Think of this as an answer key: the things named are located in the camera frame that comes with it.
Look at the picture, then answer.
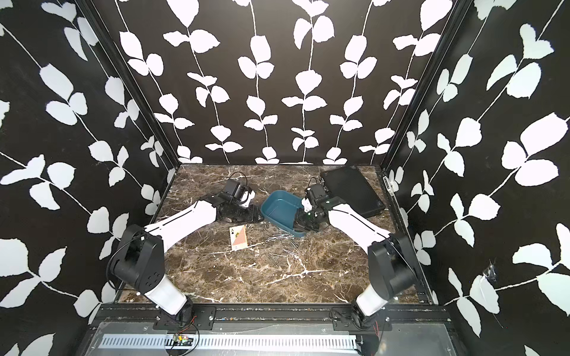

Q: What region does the playing card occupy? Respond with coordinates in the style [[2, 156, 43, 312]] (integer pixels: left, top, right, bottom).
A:
[[229, 225, 249, 252]]

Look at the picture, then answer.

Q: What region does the teal plastic storage box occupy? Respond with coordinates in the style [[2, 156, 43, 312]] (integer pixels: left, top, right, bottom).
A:
[[261, 190, 306, 237]]

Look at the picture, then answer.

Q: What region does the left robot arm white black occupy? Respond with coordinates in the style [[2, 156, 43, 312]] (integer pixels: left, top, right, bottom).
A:
[[106, 195, 264, 320]]

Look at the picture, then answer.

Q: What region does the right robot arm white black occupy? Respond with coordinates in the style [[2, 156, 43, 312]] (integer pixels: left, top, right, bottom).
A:
[[294, 197, 418, 317]]

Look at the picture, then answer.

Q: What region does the steel nail pile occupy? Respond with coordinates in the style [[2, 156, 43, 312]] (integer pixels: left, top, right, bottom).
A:
[[250, 233, 306, 267]]

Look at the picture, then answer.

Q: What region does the black carrying case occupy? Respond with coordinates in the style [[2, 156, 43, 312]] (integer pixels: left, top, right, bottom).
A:
[[320, 166, 386, 218]]

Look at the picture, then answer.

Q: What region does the white perforated strip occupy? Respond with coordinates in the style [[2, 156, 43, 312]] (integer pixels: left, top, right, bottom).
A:
[[96, 334, 359, 352]]

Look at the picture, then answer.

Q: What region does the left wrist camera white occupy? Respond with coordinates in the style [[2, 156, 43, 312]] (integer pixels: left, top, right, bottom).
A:
[[220, 179, 255, 209]]

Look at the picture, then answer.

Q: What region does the black front rail base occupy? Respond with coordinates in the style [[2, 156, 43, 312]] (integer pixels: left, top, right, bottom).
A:
[[90, 303, 452, 332]]

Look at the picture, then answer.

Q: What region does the small circuit board with wires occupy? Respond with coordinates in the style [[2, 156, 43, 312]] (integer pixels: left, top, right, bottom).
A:
[[166, 317, 200, 356]]

